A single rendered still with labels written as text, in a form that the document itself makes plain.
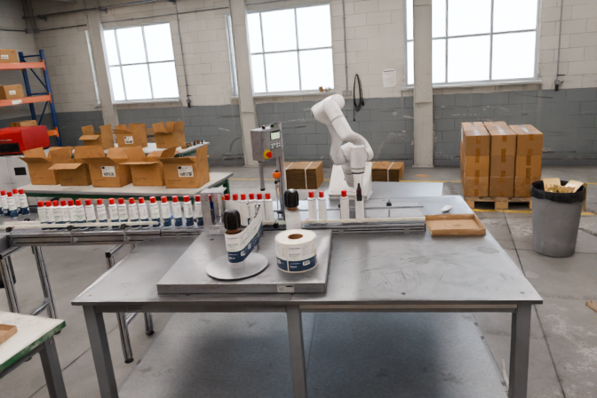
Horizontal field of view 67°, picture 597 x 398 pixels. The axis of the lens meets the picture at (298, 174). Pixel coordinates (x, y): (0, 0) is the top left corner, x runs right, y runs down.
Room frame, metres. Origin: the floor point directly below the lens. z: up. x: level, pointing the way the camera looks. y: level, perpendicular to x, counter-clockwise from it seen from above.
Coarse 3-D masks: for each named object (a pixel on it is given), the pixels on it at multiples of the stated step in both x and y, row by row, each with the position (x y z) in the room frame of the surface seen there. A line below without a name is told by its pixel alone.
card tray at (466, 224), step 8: (432, 216) 2.66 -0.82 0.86; (440, 216) 2.66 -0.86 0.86; (448, 216) 2.65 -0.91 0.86; (456, 216) 2.64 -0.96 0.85; (464, 216) 2.64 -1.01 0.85; (472, 216) 2.63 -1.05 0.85; (432, 224) 2.59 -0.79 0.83; (440, 224) 2.58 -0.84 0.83; (448, 224) 2.57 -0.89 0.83; (456, 224) 2.56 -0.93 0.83; (464, 224) 2.55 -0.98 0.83; (472, 224) 2.54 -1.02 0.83; (480, 224) 2.48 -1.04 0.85; (432, 232) 2.41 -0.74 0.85; (440, 232) 2.41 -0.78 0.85; (448, 232) 2.40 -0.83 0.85; (456, 232) 2.40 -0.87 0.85; (464, 232) 2.39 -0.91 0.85; (472, 232) 2.38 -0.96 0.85; (480, 232) 2.38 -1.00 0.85
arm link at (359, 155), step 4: (356, 144) 2.62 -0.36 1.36; (360, 144) 2.61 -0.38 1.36; (352, 148) 2.57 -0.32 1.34; (356, 148) 2.56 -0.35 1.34; (360, 148) 2.56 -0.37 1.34; (352, 152) 2.57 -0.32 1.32; (356, 152) 2.56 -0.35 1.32; (360, 152) 2.56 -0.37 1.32; (364, 152) 2.58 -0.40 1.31; (352, 156) 2.58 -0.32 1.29; (356, 156) 2.56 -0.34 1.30; (360, 156) 2.56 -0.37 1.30; (364, 156) 2.58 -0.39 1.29; (368, 156) 2.60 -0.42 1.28; (352, 160) 2.58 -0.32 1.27; (356, 160) 2.56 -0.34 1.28; (360, 160) 2.56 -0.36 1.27; (364, 160) 2.58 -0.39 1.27; (352, 164) 2.58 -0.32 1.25; (356, 164) 2.56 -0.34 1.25; (360, 164) 2.56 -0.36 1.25; (364, 164) 2.58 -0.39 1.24; (356, 168) 2.56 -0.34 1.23
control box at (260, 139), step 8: (272, 128) 2.74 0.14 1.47; (256, 136) 2.69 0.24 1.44; (264, 136) 2.68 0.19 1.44; (280, 136) 2.78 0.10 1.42; (256, 144) 2.70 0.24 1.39; (264, 144) 2.67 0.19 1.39; (256, 152) 2.70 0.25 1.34; (264, 152) 2.67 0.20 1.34; (272, 152) 2.72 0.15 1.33; (280, 152) 2.77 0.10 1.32; (256, 160) 2.71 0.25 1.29; (264, 160) 2.67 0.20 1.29
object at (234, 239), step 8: (224, 216) 2.07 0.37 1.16; (232, 216) 2.05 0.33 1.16; (224, 224) 2.07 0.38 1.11; (232, 224) 2.05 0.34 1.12; (240, 224) 2.08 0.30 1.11; (232, 232) 2.06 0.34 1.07; (240, 232) 2.07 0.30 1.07; (232, 240) 2.04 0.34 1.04; (240, 240) 2.06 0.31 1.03; (232, 248) 2.04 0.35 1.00; (240, 248) 2.06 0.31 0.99; (232, 256) 2.05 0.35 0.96; (240, 256) 2.05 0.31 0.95; (232, 264) 2.05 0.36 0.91; (240, 264) 2.05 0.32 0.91
